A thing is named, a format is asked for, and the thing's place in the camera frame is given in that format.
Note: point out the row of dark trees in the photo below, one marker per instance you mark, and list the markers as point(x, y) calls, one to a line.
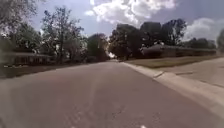
point(133, 40)

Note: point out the grey asphalt road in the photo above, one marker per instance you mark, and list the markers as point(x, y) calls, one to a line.
point(100, 96)

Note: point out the long low building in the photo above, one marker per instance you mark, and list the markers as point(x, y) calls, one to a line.
point(180, 51)

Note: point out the large tree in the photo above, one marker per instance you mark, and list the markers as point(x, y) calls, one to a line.
point(16, 20)

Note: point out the grass lawn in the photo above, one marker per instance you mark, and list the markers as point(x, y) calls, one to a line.
point(166, 62)

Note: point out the dark round tree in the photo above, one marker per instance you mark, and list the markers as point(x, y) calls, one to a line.
point(97, 46)

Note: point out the tall thin tree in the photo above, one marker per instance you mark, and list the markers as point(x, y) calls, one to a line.
point(61, 33)

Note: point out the low house with porch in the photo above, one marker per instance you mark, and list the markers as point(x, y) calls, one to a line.
point(28, 59)

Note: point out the pale concrete kerb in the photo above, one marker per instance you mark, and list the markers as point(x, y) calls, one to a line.
point(186, 85)

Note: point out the pale concrete driveway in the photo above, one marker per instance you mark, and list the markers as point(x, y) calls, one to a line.
point(203, 71)

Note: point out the shaded grass strip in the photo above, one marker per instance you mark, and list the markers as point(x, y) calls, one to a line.
point(36, 69)

